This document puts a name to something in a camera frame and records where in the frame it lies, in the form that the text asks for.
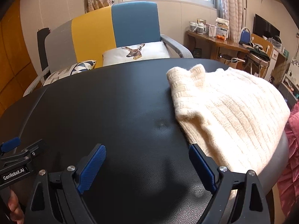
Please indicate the black television monitor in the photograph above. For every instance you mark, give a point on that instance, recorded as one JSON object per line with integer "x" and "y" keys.
{"x": 261, "y": 28}

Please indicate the white deer print pillow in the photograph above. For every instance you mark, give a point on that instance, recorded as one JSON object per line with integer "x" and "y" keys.
{"x": 143, "y": 51}

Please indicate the wooden side desk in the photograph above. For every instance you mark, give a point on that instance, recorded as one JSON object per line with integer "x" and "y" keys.
{"x": 215, "y": 43}

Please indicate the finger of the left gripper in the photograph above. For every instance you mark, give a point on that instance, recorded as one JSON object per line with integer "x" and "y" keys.
{"x": 9, "y": 145}

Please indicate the person's left hand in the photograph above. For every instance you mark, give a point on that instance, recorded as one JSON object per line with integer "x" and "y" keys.
{"x": 16, "y": 213}

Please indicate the pink ruffled cushion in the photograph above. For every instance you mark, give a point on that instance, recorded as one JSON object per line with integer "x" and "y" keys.
{"x": 288, "y": 181}

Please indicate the cream knitted sweater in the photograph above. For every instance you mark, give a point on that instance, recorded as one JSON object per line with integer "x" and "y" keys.
{"x": 236, "y": 118}

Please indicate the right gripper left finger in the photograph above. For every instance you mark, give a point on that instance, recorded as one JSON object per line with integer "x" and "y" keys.
{"x": 58, "y": 197}

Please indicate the grey yellow blue sofa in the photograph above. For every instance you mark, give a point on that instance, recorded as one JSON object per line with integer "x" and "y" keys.
{"x": 90, "y": 35}

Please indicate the geometric pattern pillow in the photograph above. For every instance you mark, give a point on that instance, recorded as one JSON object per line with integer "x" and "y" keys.
{"x": 72, "y": 70}

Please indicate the chair with clothes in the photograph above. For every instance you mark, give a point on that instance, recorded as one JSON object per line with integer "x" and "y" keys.
{"x": 256, "y": 62}

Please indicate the blue bag on chair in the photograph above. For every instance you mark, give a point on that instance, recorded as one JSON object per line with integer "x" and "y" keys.
{"x": 245, "y": 36}

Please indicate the right floral curtain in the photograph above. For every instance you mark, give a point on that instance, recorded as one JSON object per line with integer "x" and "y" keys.
{"x": 232, "y": 10}

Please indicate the white low shelf unit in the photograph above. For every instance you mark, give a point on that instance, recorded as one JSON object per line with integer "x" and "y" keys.
{"x": 289, "y": 84}

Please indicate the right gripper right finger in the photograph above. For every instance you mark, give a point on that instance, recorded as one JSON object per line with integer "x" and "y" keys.
{"x": 250, "y": 204}

